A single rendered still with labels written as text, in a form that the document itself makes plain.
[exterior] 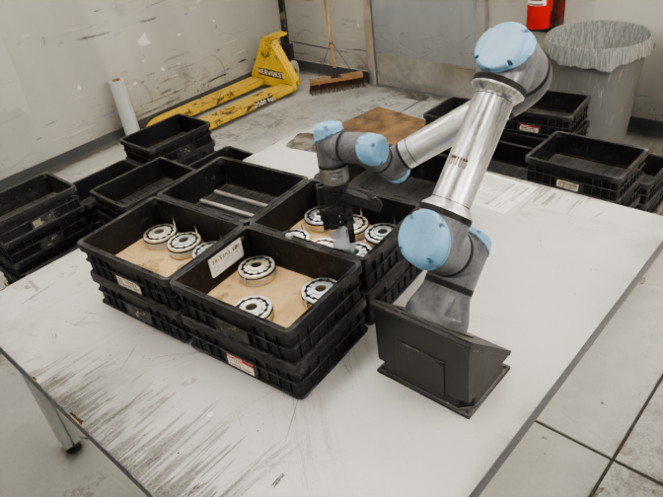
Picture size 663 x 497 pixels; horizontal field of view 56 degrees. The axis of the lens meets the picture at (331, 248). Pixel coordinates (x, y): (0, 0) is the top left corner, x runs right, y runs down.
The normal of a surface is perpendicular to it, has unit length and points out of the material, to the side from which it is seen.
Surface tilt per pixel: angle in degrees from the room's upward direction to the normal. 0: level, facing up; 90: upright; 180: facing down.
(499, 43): 40
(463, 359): 90
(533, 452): 0
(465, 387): 90
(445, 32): 90
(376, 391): 0
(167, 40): 90
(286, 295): 0
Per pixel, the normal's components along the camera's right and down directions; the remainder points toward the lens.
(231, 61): 0.74, 0.30
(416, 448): -0.11, -0.82
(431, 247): -0.62, -0.08
